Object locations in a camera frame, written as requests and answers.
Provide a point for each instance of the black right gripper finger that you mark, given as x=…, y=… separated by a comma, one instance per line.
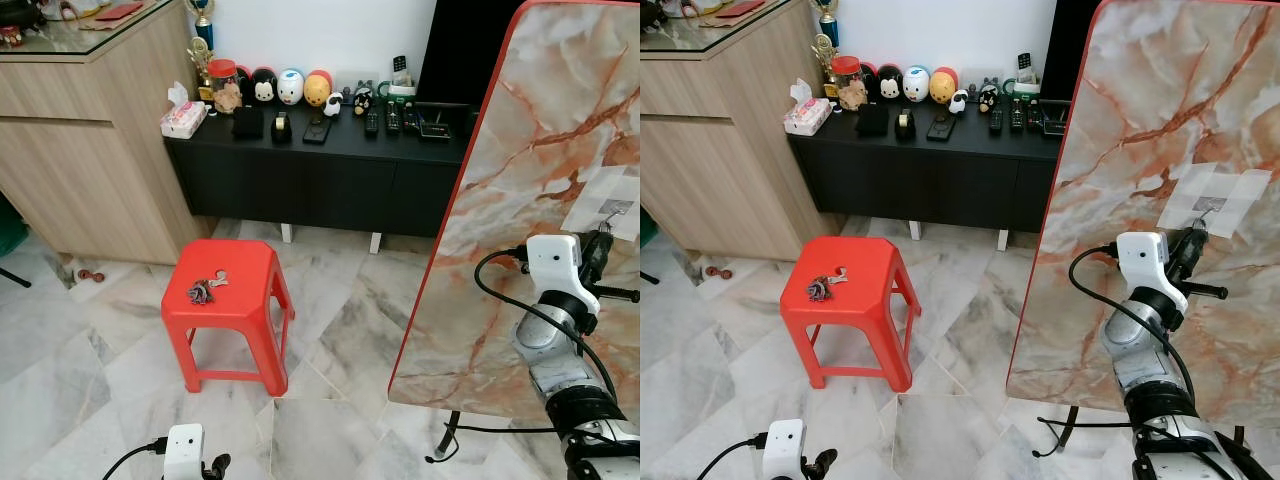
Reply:
x=1205, y=291
x=618, y=294

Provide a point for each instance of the bunch of keys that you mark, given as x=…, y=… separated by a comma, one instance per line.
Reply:
x=822, y=289
x=202, y=292

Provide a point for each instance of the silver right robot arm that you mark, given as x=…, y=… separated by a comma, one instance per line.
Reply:
x=1135, y=350
x=545, y=350

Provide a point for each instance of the clear adhesive hook pad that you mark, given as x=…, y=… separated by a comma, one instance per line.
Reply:
x=1180, y=200
x=590, y=205

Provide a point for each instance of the black stand leg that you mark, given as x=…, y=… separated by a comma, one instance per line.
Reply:
x=12, y=275
x=648, y=275

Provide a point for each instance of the marble pattern board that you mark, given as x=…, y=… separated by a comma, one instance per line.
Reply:
x=1100, y=300
x=500, y=300

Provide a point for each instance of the brown dumbbell toy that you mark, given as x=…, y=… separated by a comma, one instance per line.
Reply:
x=718, y=271
x=90, y=275

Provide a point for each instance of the light wood cabinet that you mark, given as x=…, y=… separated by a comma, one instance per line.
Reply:
x=90, y=180
x=720, y=180

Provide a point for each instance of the black board stand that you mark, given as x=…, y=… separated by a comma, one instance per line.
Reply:
x=1072, y=425
x=452, y=430

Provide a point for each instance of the black set-top box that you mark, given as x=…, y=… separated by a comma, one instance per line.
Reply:
x=1055, y=118
x=440, y=122

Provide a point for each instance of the red plastic stool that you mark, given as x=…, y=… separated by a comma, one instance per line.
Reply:
x=250, y=270
x=870, y=270

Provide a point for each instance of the green desk holder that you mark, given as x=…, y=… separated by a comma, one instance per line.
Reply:
x=1027, y=89
x=402, y=91

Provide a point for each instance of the black television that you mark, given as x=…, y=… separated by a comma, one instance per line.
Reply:
x=460, y=50
x=1065, y=50

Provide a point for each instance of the glass cabinet top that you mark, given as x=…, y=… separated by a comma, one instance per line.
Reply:
x=690, y=32
x=60, y=35

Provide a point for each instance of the upright black remote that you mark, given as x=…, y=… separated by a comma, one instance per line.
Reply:
x=1025, y=62
x=400, y=65

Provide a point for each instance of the pink tissue pack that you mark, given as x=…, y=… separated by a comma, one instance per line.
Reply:
x=183, y=120
x=806, y=117

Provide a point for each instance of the black low console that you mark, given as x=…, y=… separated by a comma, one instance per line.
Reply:
x=920, y=185
x=300, y=190

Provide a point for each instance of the small white black figure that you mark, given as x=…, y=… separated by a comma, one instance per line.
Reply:
x=333, y=104
x=958, y=101

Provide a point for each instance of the black phone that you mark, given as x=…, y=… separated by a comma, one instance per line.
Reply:
x=317, y=131
x=941, y=128

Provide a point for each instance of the red envelope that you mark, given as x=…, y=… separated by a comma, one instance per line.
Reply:
x=742, y=9
x=118, y=11

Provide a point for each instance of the yellow bear plush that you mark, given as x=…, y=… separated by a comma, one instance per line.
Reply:
x=318, y=90
x=943, y=88

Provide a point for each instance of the red lid snack jar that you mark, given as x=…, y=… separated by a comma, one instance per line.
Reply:
x=850, y=92
x=224, y=95

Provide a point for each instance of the black pouch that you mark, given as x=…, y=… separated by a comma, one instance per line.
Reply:
x=248, y=122
x=873, y=120

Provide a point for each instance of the black tape dispenser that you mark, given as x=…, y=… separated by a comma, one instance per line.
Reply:
x=906, y=125
x=281, y=128

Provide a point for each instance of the white duck plush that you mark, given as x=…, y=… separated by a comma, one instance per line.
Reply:
x=291, y=88
x=916, y=85

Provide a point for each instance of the gold trophy blue stem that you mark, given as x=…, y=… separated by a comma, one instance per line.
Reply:
x=203, y=18
x=826, y=12

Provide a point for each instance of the black mouse plush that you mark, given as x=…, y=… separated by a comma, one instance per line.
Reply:
x=890, y=85
x=264, y=90

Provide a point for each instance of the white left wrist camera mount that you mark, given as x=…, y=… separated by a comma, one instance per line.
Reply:
x=784, y=448
x=184, y=450

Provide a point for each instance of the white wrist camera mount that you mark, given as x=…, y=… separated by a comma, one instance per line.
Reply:
x=784, y=448
x=552, y=262
x=184, y=450
x=1142, y=258

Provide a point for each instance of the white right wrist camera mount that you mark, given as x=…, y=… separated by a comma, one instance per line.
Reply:
x=552, y=262
x=1142, y=258

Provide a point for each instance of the metal wall hook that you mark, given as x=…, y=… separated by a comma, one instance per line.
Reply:
x=617, y=206
x=1210, y=205

